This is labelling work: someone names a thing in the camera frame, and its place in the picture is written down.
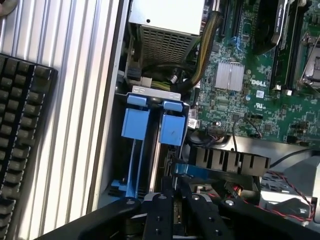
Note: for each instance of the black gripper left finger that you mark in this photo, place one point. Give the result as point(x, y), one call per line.
point(158, 215)

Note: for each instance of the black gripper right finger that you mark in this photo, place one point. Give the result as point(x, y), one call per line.
point(202, 217)

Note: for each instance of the empty blue disk carrier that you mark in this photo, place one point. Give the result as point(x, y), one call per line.
point(136, 122)

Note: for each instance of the person's bare hand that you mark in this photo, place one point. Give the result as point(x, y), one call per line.
point(7, 6)

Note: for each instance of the metal drive cage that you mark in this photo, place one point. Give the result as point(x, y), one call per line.
point(282, 207)

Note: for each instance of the open grey PC case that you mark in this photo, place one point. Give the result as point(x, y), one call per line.
point(110, 125)

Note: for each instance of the green Dell motherboard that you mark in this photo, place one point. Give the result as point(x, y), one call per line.
point(270, 117)

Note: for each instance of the blue drive bay cage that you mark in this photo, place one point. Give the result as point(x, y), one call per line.
point(155, 92)

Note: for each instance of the silver finned chipset heat sink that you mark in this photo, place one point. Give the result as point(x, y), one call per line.
point(228, 75)

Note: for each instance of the RAM slot white latches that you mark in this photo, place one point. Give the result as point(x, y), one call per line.
point(276, 72)
point(290, 62)

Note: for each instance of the black computer keyboard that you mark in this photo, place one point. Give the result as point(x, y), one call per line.
point(22, 125)

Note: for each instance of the silver power supply unit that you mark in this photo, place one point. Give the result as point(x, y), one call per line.
point(165, 42)

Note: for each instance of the silver CPU socket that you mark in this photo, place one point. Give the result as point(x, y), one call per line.
point(311, 62)

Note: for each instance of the black expansion slot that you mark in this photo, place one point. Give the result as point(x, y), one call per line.
point(237, 17)
point(225, 17)

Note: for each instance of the black Nvidia graphics card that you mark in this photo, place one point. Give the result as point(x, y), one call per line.
point(270, 22)

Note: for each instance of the black ribbed air duct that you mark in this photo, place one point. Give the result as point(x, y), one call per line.
point(230, 160)

